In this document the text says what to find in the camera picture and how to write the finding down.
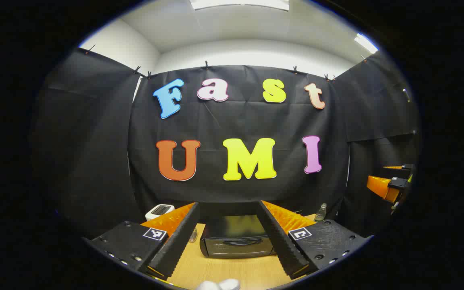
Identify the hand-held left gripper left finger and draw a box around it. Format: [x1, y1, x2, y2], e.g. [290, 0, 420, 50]
[88, 202, 200, 279]

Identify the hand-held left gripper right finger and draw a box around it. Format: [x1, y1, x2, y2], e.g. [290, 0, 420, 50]
[256, 200, 373, 280]

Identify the black electric oven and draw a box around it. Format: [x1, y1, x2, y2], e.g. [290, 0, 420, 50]
[199, 213, 277, 259]

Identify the white toaster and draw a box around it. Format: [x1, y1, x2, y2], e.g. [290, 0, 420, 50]
[145, 204, 175, 221]

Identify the small ceiling light panel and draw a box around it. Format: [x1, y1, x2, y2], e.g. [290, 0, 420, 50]
[354, 33, 379, 54]

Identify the black backdrop cloth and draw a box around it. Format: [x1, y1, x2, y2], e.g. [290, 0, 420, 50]
[31, 48, 420, 238]

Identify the large ceiling light panel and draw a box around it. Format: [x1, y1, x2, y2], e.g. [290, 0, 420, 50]
[189, 0, 290, 11]

